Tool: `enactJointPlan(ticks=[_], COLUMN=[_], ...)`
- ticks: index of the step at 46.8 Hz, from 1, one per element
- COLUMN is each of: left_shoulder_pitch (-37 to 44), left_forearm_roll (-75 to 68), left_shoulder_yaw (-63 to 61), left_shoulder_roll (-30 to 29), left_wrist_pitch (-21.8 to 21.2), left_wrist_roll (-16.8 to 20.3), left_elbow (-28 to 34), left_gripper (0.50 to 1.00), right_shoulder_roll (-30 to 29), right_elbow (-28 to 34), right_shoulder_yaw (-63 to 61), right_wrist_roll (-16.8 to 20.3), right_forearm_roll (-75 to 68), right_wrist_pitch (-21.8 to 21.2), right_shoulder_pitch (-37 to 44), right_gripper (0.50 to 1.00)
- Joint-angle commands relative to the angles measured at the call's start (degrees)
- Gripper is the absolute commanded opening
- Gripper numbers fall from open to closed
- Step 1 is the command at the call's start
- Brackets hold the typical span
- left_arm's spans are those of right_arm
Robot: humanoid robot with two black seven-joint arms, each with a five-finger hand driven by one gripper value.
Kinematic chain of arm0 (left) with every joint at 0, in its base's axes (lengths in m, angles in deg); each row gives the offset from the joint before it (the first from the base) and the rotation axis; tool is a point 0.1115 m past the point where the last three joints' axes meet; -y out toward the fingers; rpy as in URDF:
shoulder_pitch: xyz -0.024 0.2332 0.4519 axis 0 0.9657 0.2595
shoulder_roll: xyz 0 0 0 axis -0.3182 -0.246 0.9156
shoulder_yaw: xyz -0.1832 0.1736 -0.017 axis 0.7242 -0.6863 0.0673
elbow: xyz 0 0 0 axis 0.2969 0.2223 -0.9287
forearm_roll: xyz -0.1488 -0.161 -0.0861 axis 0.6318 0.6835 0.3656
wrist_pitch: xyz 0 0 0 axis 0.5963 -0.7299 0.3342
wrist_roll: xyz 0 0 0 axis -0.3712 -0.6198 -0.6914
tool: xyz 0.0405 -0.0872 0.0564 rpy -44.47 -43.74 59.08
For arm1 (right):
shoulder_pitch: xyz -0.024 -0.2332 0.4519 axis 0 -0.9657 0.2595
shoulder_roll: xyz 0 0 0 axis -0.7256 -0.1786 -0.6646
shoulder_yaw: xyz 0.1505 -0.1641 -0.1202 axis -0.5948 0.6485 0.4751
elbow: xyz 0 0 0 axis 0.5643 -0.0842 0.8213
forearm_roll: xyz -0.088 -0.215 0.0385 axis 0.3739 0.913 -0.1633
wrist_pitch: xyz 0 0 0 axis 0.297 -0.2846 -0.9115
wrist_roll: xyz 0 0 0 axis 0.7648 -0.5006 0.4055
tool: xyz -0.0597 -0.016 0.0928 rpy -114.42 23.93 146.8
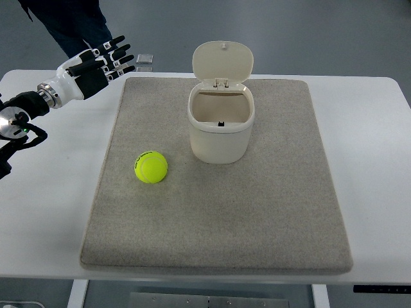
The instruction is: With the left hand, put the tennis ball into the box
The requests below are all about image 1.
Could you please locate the person in dark trousers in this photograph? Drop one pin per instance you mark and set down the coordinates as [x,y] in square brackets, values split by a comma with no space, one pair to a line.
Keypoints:
[74,25]

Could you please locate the white right table leg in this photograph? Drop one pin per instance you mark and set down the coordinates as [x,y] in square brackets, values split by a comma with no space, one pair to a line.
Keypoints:
[320,296]

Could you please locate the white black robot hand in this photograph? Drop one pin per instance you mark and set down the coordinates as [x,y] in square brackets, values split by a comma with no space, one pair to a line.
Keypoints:
[87,73]

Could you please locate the metal floor socket plate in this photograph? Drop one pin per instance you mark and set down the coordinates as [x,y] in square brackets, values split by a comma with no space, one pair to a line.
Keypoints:
[144,63]

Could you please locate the black desk control panel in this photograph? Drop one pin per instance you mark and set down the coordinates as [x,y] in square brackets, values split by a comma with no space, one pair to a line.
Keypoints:
[382,289]

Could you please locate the cream bin with open lid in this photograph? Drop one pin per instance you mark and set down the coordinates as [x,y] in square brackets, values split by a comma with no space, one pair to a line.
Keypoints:
[221,109]

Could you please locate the white left table leg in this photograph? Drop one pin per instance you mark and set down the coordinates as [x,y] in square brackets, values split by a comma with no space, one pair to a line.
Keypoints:
[78,293]

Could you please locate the beige fabric mat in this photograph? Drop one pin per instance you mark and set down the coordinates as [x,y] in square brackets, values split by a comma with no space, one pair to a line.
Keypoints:
[275,210]

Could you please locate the white table leg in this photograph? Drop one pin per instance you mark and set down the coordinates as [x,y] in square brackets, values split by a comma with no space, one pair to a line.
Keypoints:
[320,296]
[78,293]

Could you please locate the yellow tennis ball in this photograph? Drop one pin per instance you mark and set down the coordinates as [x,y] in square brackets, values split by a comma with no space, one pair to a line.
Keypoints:
[151,167]

